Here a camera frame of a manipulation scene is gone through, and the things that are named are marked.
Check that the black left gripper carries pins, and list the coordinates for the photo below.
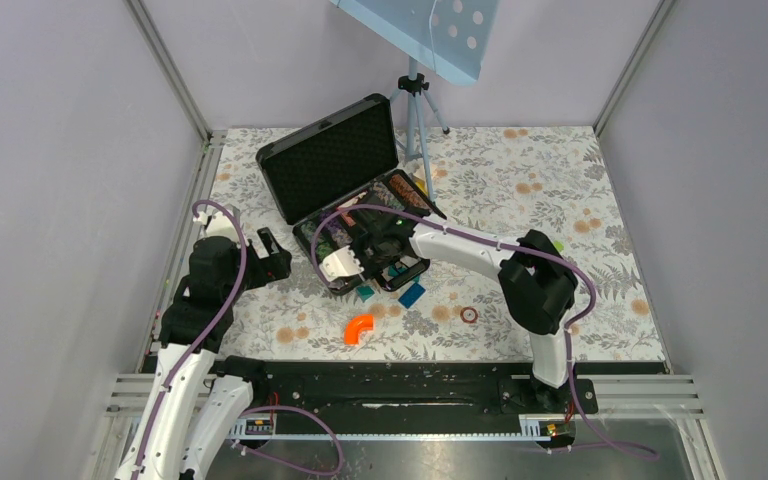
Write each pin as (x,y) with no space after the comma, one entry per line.
(274,266)

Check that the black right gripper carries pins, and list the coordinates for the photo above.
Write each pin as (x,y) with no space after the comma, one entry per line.
(355,245)

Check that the orange curved toy block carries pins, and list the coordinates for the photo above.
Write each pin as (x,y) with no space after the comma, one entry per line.
(357,327)

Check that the black poker set case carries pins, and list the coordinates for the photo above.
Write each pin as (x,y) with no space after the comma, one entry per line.
(337,162)

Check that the red poker chip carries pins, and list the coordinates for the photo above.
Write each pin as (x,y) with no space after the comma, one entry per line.
(469,315)

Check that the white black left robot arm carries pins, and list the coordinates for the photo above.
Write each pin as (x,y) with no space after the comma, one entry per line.
(176,439)

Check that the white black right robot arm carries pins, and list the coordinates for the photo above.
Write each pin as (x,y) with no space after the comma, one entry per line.
(545,294)

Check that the red card deck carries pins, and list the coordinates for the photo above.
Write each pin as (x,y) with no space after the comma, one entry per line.
(346,216)

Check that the teal triangular toy block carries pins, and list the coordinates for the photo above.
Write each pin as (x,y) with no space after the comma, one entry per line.
(365,292)

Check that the orange blue chip row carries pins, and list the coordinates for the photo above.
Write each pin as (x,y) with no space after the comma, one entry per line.
(407,192)

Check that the blue toy brick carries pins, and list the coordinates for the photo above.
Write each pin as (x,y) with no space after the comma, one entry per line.
(411,295)

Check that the floral table mat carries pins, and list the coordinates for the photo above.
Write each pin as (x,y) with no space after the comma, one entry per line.
(501,180)

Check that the blue tripod stand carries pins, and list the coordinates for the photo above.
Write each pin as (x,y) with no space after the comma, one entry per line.
(416,88)

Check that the blue perforated board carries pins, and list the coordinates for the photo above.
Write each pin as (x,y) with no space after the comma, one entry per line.
(449,38)

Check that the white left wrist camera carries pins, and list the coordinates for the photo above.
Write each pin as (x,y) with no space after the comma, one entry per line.
(218,222)

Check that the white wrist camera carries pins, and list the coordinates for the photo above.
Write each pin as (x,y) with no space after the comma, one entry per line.
(218,222)
(340,263)

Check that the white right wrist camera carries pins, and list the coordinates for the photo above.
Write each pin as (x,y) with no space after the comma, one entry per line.
(340,263)

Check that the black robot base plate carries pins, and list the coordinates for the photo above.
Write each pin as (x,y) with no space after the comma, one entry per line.
(403,398)

